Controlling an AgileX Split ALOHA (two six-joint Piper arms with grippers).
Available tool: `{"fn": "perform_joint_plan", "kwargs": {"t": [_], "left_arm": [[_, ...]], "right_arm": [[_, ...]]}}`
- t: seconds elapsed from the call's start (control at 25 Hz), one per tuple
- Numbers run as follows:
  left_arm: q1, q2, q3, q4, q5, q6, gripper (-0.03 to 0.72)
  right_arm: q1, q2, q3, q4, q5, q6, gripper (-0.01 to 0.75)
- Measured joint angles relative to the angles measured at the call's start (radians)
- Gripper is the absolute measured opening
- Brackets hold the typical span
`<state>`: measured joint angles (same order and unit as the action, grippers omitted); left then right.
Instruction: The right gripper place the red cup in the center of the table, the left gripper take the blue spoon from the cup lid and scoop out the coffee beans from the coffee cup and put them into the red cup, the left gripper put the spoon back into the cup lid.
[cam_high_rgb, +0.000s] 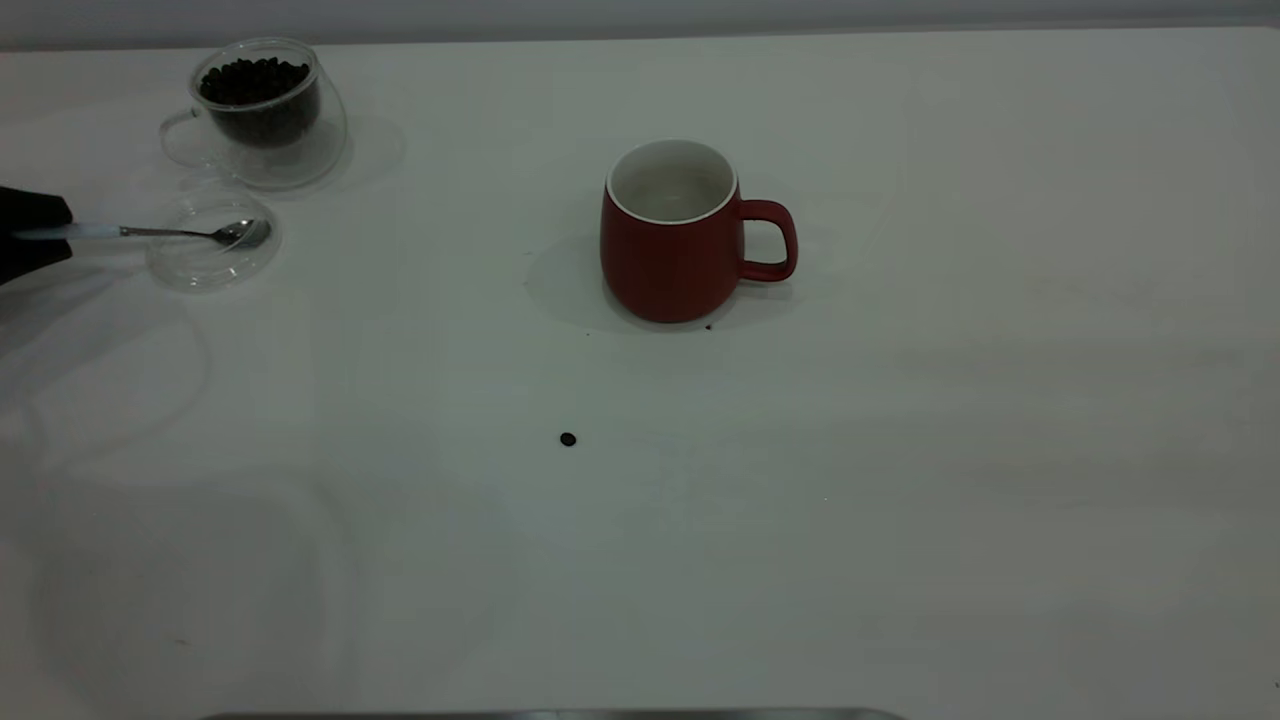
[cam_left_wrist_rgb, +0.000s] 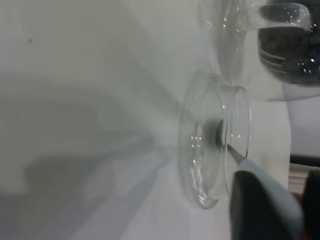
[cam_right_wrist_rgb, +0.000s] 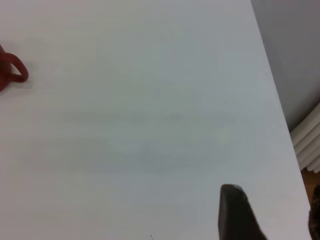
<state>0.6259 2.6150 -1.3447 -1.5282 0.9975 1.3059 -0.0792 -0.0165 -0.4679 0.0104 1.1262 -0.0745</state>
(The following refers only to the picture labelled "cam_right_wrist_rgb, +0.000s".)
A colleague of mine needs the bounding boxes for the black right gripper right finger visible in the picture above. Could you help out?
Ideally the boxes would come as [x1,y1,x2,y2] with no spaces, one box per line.
[308,184,320,240]

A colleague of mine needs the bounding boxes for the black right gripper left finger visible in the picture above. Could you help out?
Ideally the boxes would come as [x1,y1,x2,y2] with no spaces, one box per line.
[216,184,269,240]

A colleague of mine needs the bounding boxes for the red ceramic mug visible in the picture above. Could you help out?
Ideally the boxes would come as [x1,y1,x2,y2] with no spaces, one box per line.
[0,43,29,92]

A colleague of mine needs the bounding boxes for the white radiator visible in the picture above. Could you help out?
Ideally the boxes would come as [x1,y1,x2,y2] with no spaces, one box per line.
[290,101,320,174]

